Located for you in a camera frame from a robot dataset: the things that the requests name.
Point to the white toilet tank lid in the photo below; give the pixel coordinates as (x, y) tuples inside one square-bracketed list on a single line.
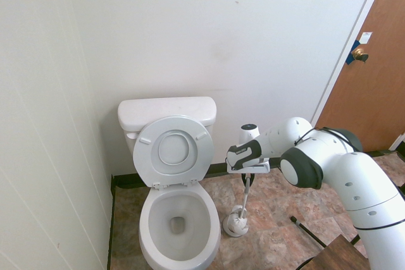
[(164, 108)]

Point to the black baseboard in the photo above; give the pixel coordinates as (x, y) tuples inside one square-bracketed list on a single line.
[(110, 219), (126, 180), (379, 153)]

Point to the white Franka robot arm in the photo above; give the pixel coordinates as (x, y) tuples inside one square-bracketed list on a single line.
[(364, 181)]

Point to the dark brown wooden table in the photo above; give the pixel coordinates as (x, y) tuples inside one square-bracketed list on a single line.
[(338, 254)]

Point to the brown wooden door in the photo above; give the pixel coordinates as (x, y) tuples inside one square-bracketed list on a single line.
[(373, 93)]

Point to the white paper sticker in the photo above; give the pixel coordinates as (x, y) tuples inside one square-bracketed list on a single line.
[(366, 38)]

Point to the white toilet seat lid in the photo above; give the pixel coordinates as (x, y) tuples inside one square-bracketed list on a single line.
[(142, 159)]

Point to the blue tape strip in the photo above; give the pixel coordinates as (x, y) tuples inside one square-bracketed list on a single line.
[(351, 58)]

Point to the white door frame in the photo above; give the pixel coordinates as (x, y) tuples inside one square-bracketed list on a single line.
[(348, 52)]

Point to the brass door knob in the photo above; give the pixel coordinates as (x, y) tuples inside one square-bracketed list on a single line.
[(359, 53)]

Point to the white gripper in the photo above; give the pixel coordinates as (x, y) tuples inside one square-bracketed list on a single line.
[(256, 167)]

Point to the white toilet brush holder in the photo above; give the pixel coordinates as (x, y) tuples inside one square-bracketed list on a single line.
[(235, 232)]

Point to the white toilet bowl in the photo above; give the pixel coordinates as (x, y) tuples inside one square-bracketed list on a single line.
[(212, 238)]

